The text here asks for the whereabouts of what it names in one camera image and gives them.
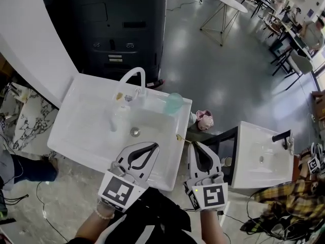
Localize pink toy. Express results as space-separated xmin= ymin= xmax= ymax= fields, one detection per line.
xmin=195 ymin=109 xmax=214 ymax=131

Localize black faucet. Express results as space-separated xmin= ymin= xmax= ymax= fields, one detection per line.
xmin=271 ymin=129 xmax=295 ymax=151

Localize marble pattern table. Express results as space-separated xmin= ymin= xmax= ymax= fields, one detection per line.
xmin=0 ymin=82 xmax=60 ymax=157

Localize brown cardboard box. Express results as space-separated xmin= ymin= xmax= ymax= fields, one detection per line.
xmin=311 ymin=90 xmax=325 ymax=121

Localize brown wooden stool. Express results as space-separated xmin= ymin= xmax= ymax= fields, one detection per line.
xmin=291 ymin=154 xmax=305 ymax=182

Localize black cabinet machine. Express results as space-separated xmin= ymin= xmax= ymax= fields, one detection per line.
xmin=40 ymin=0 xmax=168 ymax=86

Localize translucent green cup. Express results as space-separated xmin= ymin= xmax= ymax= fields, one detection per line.
xmin=162 ymin=92 xmax=184 ymax=115

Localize large white sink basin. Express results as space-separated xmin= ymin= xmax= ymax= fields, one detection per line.
xmin=47 ymin=72 xmax=193 ymax=192

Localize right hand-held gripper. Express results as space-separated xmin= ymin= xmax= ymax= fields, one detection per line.
xmin=183 ymin=142 xmax=229 ymax=212

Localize grey chair with black legs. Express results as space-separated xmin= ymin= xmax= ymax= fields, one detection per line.
xmin=273 ymin=52 xmax=314 ymax=91

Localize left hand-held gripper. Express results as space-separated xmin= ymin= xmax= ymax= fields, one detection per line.
xmin=97 ymin=141 xmax=160 ymax=213

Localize long white dining table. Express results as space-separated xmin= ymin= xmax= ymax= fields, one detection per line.
xmin=250 ymin=0 xmax=314 ymax=60

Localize small white sink basin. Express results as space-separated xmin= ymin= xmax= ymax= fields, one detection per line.
xmin=230 ymin=120 xmax=295 ymax=190

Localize black green pouch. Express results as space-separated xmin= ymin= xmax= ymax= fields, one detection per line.
xmin=240 ymin=219 xmax=265 ymax=235

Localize person's right forearm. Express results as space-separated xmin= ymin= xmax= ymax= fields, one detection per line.
xmin=200 ymin=209 xmax=231 ymax=244

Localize green toothbrush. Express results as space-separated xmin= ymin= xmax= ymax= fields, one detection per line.
xmin=175 ymin=133 xmax=201 ymax=147

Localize black white jacket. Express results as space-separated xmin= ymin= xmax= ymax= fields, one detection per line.
xmin=66 ymin=187 xmax=229 ymax=244

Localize pale bead bracelet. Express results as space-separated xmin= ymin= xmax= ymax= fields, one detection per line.
xmin=95 ymin=209 xmax=115 ymax=220

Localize white arched faucet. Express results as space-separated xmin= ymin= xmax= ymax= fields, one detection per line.
xmin=109 ymin=67 xmax=147 ymax=133

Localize person's left forearm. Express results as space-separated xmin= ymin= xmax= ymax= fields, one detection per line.
xmin=73 ymin=204 xmax=115 ymax=242

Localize white wire-leg side table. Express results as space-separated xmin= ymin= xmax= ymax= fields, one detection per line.
xmin=200 ymin=0 xmax=248 ymax=47

